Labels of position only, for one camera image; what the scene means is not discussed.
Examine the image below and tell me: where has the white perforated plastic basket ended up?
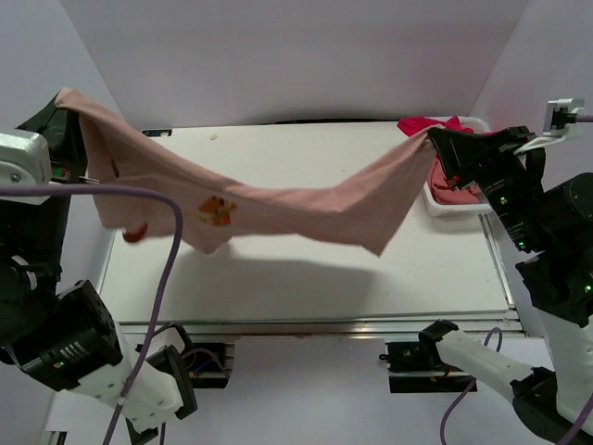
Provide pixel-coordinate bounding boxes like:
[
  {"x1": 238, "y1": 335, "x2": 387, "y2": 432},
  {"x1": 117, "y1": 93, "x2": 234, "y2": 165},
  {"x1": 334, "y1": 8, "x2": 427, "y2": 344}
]
[{"x1": 422, "y1": 116, "x2": 492, "y2": 218}]

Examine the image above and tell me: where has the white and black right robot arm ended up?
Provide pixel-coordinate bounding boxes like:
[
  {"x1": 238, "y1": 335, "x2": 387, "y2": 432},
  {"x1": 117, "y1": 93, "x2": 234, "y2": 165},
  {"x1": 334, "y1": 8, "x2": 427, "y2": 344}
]
[{"x1": 418, "y1": 127, "x2": 592, "y2": 444}]

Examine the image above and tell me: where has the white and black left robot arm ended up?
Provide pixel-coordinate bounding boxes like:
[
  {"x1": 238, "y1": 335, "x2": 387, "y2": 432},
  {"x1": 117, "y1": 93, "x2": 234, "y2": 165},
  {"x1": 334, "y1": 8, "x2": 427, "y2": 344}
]
[{"x1": 1, "y1": 98, "x2": 197, "y2": 444}]

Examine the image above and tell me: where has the magenta t shirt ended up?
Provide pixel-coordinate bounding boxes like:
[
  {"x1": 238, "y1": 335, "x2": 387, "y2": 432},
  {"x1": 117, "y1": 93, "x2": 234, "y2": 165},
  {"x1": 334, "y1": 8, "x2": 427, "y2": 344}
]
[{"x1": 397, "y1": 116, "x2": 474, "y2": 136}]

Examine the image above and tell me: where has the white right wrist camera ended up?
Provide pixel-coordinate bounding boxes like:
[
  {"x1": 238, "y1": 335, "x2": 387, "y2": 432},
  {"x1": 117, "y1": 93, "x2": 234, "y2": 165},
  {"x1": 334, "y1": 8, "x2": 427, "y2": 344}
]
[{"x1": 513, "y1": 98, "x2": 592, "y2": 156}]

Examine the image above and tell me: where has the dusty pink t shirt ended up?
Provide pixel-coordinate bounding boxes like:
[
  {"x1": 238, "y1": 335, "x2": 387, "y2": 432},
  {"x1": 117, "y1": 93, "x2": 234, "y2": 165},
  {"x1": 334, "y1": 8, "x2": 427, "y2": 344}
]
[{"x1": 54, "y1": 88, "x2": 435, "y2": 256}]

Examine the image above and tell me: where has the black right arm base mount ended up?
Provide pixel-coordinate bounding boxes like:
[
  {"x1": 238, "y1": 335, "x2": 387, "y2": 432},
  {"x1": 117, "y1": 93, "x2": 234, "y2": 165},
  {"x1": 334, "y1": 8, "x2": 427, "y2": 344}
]
[{"x1": 378, "y1": 341, "x2": 472, "y2": 394}]

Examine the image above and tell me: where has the black xdof label sticker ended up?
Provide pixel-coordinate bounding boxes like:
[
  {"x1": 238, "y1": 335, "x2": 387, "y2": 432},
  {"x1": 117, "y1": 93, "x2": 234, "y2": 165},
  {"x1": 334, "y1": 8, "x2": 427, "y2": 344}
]
[{"x1": 141, "y1": 129, "x2": 172, "y2": 138}]

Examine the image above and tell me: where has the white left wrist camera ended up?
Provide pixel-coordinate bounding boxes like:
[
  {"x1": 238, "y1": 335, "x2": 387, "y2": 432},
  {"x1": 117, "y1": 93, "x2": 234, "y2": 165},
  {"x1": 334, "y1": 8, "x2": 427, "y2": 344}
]
[{"x1": 1, "y1": 129, "x2": 52, "y2": 188}]

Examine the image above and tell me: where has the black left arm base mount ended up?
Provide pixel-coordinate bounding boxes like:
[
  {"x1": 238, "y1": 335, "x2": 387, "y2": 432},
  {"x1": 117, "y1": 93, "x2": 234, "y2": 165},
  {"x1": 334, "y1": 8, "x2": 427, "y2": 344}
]
[{"x1": 182, "y1": 342, "x2": 234, "y2": 389}]

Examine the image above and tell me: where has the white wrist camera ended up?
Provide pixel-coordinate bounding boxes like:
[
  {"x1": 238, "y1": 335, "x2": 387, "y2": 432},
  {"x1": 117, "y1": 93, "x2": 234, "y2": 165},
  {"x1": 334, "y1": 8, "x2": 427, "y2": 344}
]
[
  {"x1": 513, "y1": 98, "x2": 592, "y2": 156},
  {"x1": 1, "y1": 129, "x2": 52, "y2": 188}
]

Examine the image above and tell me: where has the coral pink t shirt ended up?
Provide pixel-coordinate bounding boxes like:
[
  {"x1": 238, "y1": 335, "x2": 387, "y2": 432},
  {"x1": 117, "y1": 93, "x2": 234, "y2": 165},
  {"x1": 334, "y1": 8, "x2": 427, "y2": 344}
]
[{"x1": 427, "y1": 157, "x2": 481, "y2": 205}]

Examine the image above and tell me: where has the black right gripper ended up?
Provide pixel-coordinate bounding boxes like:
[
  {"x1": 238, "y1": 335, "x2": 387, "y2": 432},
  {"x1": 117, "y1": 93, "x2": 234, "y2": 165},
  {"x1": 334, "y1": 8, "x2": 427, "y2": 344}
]
[{"x1": 425, "y1": 123, "x2": 545, "y2": 249}]

